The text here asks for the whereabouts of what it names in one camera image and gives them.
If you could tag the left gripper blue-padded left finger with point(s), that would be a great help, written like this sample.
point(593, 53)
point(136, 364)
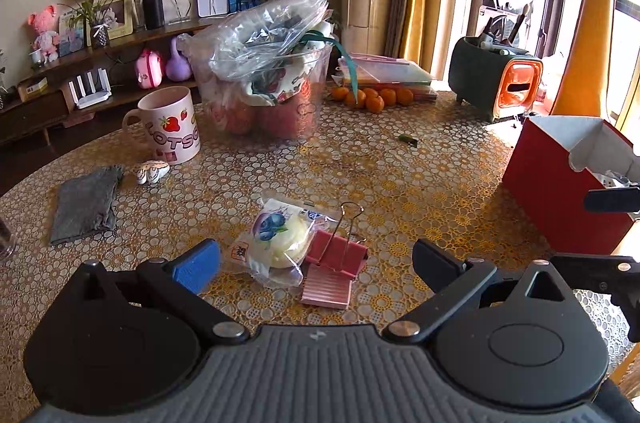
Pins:
point(176, 287)

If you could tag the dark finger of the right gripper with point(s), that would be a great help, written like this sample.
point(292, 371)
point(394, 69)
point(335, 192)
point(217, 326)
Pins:
point(615, 275)

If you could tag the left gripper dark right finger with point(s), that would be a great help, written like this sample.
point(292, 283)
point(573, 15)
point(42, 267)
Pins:
point(457, 287)

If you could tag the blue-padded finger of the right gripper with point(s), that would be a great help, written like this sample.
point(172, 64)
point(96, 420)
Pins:
point(613, 200)

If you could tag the white green snack bag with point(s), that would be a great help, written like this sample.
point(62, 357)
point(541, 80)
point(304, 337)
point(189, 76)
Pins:
point(612, 179)

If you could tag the blueberry bun packet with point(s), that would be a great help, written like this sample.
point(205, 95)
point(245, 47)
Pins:
point(273, 247)

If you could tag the small cartoon plush charm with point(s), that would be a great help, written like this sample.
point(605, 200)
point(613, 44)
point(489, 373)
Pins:
point(151, 172)

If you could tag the pink binder clip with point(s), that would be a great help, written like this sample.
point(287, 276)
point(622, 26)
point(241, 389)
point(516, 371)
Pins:
point(337, 249)

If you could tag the small green object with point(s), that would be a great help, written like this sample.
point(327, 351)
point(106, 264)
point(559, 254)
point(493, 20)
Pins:
point(409, 140)

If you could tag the red cardboard box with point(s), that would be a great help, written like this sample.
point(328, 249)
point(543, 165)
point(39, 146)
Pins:
point(555, 163)

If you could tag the grey folded cloth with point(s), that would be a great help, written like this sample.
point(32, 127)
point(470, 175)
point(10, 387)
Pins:
point(85, 205)

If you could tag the pink strawberry mug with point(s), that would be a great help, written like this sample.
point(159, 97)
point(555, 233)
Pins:
point(168, 121)

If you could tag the green orange tissue box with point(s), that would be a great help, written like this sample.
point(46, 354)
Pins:
point(499, 81)

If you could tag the glass bottle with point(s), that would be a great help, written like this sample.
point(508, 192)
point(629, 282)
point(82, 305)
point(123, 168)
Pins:
point(7, 241)

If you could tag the orange tangerine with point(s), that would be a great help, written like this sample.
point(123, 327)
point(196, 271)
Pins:
point(404, 96)
point(339, 93)
point(375, 104)
point(355, 100)

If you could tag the white wifi router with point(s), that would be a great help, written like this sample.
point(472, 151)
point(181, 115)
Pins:
point(90, 88)

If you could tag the wooden tv cabinet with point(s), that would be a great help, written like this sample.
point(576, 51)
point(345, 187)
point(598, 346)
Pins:
point(44, 99)

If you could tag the pink toy kettle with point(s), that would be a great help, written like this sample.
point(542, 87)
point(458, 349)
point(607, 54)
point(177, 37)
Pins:
point(149, 69)

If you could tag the purple toy vase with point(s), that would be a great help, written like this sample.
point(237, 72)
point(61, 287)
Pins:
point(178, 68)

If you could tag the clear tub with plastic bag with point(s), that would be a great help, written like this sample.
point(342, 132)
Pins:
point(264, 69)

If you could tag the pink pig plush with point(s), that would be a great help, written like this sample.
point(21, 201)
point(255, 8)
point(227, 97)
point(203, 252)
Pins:
point(45, 25)

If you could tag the black speaker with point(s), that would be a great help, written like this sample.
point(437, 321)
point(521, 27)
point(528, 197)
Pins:
point(153, 14)

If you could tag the small potted plant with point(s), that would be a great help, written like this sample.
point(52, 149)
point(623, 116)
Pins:
point(88, 14)

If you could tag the photo frame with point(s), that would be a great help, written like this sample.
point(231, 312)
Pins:
point(118, 18)

